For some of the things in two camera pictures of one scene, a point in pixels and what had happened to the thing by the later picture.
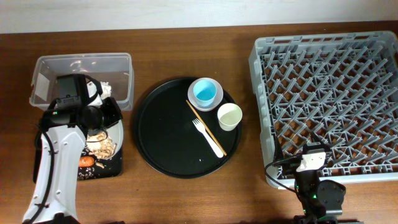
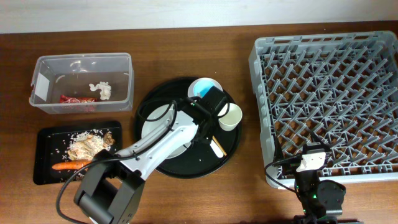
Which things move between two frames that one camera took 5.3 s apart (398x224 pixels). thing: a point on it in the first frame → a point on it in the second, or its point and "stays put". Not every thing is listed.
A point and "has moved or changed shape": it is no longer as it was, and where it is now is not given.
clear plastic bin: (116, 69) stays put
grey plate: (117, 132) → (182, 121)
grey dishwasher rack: (337, 91) stays put
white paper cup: (229, 116) stays put
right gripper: (278, 155) stays put
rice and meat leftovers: (100, 145) has moved or changed shape
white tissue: (106, 90) stays put
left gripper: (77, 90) → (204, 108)
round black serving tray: (167, 139) stays put
